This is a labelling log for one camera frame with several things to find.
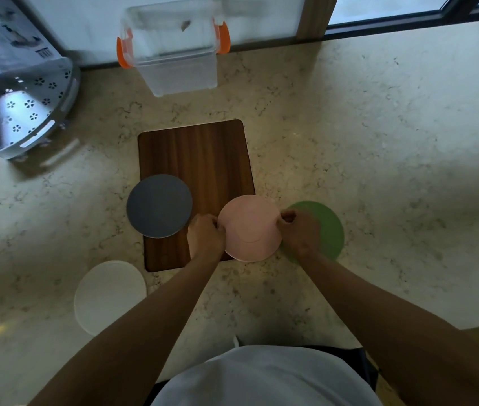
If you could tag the person's right hand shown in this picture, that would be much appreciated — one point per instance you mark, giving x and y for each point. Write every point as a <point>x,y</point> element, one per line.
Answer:
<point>300,236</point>

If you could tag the person's left hand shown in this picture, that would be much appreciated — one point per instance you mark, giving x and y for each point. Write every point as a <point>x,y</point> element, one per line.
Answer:
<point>203,238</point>

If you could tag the person's left fingers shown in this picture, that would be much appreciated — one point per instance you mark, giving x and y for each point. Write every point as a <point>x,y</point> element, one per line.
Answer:
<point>214,222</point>

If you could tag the person's right fingers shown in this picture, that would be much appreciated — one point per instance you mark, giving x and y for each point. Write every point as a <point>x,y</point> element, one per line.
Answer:
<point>286,217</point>

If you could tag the pink round plate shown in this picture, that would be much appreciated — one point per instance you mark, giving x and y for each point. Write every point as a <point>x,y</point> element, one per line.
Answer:
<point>250,228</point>

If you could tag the person's right forearm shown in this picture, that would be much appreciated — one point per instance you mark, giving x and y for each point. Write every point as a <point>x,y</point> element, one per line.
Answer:
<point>400,334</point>

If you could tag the person's left forearm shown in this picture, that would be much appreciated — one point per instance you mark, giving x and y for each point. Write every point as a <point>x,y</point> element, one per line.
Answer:
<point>138,334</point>

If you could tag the green round plate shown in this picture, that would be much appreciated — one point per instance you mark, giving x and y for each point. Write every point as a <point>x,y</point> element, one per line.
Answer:
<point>328,230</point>

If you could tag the grey round plate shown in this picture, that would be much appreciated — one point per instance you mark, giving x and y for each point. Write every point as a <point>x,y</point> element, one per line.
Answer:
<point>159,205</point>

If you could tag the brown wooden cutting board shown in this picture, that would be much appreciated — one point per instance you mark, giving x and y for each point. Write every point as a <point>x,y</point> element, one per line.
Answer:
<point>197,164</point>

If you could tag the white round plate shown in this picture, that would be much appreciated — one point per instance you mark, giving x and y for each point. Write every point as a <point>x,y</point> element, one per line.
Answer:
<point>108,296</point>

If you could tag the person's white shirt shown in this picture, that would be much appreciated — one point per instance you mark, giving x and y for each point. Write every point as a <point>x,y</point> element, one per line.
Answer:
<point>264,378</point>

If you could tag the clear plastic storage box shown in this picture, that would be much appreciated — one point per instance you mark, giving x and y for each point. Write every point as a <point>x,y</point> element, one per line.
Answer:
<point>176,50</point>

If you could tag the white perforated corner rack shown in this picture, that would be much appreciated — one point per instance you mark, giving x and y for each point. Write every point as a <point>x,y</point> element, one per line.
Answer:
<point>28,107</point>

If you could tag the grey printed cardboard box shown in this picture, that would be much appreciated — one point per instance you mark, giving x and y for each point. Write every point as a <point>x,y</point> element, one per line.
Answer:
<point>6,31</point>

